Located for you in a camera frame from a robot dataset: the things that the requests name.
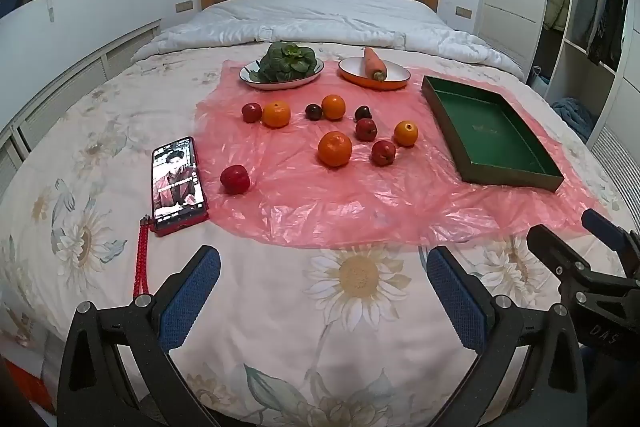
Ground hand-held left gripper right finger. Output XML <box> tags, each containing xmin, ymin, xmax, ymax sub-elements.
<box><xmin>426</xmin><ymin>246</ymin><xmax>588</xmax><ymax>427</ymax></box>

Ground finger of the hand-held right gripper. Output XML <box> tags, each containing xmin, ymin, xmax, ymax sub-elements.
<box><xmin>526</xmin><ymin>224</ymin><xmax>640</xmax><ymax>306</ymax></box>
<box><xmin>581</xmin><ymin>208</ymin><xmax>640</xmax><ymax>278</ymax></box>

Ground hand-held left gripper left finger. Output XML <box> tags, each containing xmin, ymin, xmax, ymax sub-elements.
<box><xmin>57</xmin><ymin>245</ymin><xmax>222</xmax><ymax>427</ymax></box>

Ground green tray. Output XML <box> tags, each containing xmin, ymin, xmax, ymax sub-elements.
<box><xmin>421</xmin><ymin>75</ymin><xmax>565</xmax><ymax>194</ymax></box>

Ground orange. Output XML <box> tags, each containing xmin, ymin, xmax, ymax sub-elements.
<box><xmin>317</xmin><ymin>131</ymin><xmax>353</xmax><ymax>168</ymax></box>
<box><xmin>321</xmin><ymin>94</ymin><xmax>347</xmax><ymax>121</ymax></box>
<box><xmin>393</xmin><ymin>120</ymin><xmax>419</xmax><ymax>148</ymax></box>
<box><xmin>262</xmin><ymin>101</ymin><xmax>292</xmax><ymax>129</ymax></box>

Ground phone in red case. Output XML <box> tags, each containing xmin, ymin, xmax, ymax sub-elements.
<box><xmin>151</xmin><ymin>136</ymin><xmax>210</xmax><ymax>238</ymax></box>

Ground blue blanket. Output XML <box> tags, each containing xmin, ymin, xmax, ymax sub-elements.
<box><xmin>551</xmin><ymin>97</ymin><xmax>598</xmax><ymax>142</ymax></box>

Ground light blue bag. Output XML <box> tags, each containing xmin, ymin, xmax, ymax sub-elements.
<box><xmin>529</xmin><ymin>66</ymin><xmax>550</xmax><ymax>96</ymax></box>

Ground pink plastic sheet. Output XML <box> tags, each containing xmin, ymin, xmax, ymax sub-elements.
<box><xmin>192</xmin><ymin>57</ymin><xmax>613</xmax><ymax>250</ymax></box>

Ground dark hanging clothes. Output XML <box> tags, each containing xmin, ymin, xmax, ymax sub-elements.
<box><xmin>570</xmin><ymin>0</ymin><xmax>628</xmax><ymax>68</ymax></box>

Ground white plate with dark rim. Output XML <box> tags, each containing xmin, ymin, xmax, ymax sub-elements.
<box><xmin>239</xmin><ymin>57</ymin><xmax>325</xmax><ymax>90</ymax></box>

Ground white slatted cabinet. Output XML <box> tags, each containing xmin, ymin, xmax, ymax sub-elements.
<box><xmin>0</xmin><ymin>19</ymin><xmax>162</xmax><ymax>188</ymax></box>

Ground green bok choy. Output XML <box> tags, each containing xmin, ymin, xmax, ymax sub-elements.
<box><xmin>250</xmin><ymin>41</ymin><xmax>317</xmax><ymax>84</ymax></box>

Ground carrot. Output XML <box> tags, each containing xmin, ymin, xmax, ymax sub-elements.
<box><xmin>363</xmin><ymin>47</ymin><xmax>388</xmax><ymax>82</ymax></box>

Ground orange enamel plate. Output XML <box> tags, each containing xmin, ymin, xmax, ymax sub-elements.
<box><xmin>338</xmin><ymin>56</ymin><xmax>412</xmax><ymax>88</ymax></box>

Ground white duvet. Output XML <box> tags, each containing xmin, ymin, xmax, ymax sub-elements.
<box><xmin>131</xmin><ymin>0</ymin><xmax>525</xmax><ymax>82</ymax></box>

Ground red beaded phone strap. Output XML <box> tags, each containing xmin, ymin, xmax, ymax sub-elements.
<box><xmin>132</xmin><ymin>214</ymin><xmax>153</xmax><ymax>298</ymax></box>

